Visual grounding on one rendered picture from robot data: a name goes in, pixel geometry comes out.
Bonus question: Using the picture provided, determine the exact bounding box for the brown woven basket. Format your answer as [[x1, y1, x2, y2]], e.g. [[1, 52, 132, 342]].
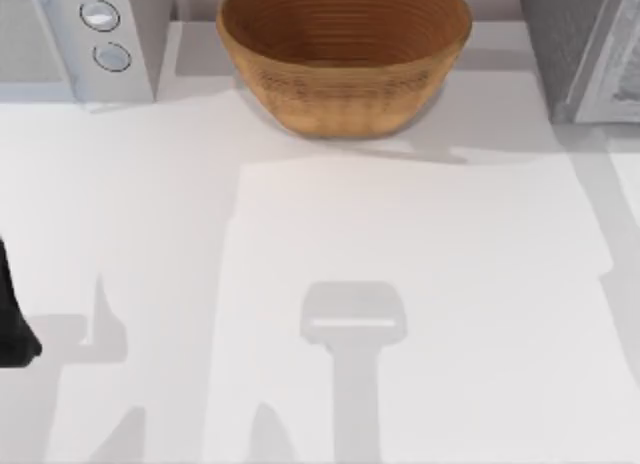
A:
[[215, 0, 474, 141]]

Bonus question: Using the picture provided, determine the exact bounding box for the round grey microwave knob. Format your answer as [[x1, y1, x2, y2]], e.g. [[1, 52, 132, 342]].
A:
[[92, 40, 133, 73], [79, 0, 122, 34]]

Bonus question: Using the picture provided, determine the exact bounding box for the pale microwave oven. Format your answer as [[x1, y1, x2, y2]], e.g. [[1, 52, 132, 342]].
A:
[[0, 0, 176, 105]]

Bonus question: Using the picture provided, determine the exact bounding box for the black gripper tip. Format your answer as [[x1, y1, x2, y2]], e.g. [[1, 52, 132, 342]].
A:
[[0, 237, 43, 369]]

